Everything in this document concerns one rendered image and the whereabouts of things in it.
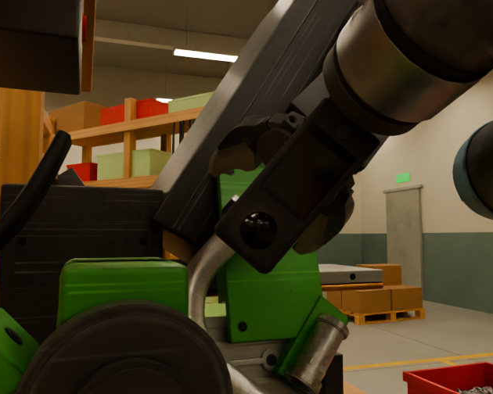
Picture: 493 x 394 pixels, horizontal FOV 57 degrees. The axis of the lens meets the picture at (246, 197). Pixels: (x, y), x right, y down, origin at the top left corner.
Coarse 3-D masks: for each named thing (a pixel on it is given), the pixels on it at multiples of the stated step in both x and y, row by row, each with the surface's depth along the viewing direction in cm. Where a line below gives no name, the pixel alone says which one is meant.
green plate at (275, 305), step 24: (240, 192) 53; (240, 264) 50; (288, 264) 52; (312, 264) 53; (240, 288) 49; (264, 288) 50; (288, 288) 51; (312, 288) 52; (240, 312) 49; (264, 312) 49; (288, 312) 50; (240, 336) 48; (264, 336) 49; (288, 336) 49
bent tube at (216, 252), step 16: (224, 208) 51; (208, 240) 48; (208, 256) 46; (224, 256) 47; (192, 272) 45; (208, 272) 45; (192, 288) 44; (192, 304) 44; (240, 384) 43; (256, 384) 44
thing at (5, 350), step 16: (0, 320) 20; (0, 336) 18; (16, 336) 19; (0, 352) 17; (16, 352) 18; (32, 352) 20; (0, 368) 17; (16, 368) 17; (0, 384) 17; (16, 384) 17
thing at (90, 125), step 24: (192, 96) 341; (72, 120) 415; (96, 120) 415; (120, 120) 381; (144, 120) 351; (168, 120) 338; (192, 120) 357; (72, 144) 448; (96, 144) 448; (168, 144) 403; (96, 168) 398; (120, 168) 372; (144, 168) 358
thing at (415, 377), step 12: (408, 372) 88; (420, 372) 89; (432, 372) 90; (444, 372) 91; (456, 372) 92; (468, 372) 93; (480, 372) 94; (492, 372) 93; (408, 384) 87; (420, 384) 84; (432, 384) 81; (444, 384) 91; (456, 384) 92; (468, 384) 93; (480, 384) 94; (492, 384) 93
